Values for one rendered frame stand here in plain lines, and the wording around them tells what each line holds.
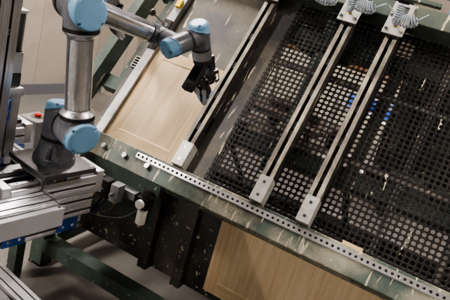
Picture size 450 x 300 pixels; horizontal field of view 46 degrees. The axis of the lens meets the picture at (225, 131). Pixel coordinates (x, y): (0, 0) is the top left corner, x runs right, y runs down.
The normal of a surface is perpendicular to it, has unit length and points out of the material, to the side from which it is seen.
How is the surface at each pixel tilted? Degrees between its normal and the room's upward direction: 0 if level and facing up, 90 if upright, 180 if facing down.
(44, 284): 0
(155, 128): 53
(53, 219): 90
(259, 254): 90
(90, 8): 83
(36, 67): 90
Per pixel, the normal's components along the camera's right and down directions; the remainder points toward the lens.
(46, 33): 0.76, 0.37
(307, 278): -0.45, 0.15
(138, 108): -0.21, -0.43
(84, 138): 0.58, 0.51
